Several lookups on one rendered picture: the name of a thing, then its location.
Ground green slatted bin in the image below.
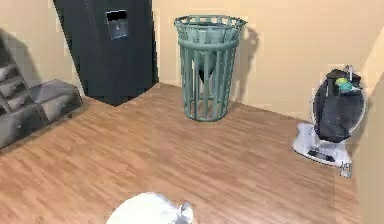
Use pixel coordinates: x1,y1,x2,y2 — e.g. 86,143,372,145
173,14,248,123

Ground black fridge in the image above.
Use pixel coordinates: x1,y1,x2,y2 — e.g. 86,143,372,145
53,0,160,108

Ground white garbage bag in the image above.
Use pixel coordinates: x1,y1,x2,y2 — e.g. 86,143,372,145
105,191,195,224

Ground black and white baby swing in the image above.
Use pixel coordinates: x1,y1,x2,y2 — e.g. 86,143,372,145
291,64,367,179

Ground grey cupboard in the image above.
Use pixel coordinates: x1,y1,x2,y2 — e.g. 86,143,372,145
0,33,84,150

